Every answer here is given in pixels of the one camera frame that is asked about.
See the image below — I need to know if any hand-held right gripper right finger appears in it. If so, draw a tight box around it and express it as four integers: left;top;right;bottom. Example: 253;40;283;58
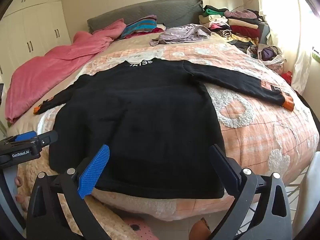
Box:
209;144;293;240

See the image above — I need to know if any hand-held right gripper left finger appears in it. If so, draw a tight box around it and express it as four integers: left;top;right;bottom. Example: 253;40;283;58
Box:
26;144;118;240

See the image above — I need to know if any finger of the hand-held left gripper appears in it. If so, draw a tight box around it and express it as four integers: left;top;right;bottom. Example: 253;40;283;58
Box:
31;130;58;147
14;131;38;143

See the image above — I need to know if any black sweater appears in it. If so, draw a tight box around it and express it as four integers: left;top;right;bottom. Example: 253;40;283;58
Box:
34;59;295;199

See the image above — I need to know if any white bag of clothes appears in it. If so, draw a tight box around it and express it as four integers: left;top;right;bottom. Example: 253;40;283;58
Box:
246;44;287;73

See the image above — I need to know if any pile of folded clothes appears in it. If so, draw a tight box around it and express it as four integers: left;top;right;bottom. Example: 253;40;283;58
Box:
199;5;269;53

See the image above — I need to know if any person's left hand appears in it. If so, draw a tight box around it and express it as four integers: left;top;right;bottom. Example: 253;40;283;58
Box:
14;176;28;212

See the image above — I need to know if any orange white tufted bedspread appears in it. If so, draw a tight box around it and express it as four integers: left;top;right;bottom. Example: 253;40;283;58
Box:
37;34;319;222

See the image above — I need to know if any pink blanket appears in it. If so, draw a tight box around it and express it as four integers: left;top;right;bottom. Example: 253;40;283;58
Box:
5;19;127;123

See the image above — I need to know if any brown shoe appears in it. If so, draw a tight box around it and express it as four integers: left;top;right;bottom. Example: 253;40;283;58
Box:
190;217;210;240

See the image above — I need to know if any pink slipper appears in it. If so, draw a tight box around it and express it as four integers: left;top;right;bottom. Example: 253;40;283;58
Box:
122;217;157;240

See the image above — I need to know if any red bag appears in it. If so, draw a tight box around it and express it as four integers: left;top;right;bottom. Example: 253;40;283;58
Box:
281;71;293;84

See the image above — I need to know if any white wardrobe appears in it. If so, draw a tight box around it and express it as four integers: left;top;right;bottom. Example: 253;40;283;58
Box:
0;0;72;80

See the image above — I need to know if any lilac garment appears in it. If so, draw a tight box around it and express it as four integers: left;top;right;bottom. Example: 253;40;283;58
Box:
149;24;212;47

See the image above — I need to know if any striped folded blanket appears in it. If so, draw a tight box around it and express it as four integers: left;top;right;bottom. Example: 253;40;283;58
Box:
117;15;167;40

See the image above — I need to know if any grey quilted headboard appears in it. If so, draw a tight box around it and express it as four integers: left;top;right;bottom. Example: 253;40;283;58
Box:
87;0;204;34

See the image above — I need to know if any white curtain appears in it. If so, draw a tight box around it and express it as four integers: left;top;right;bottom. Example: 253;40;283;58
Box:
255;0;315;93

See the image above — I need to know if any white wire rack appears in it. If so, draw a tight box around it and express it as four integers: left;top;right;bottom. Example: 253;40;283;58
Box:
285;167;320;230

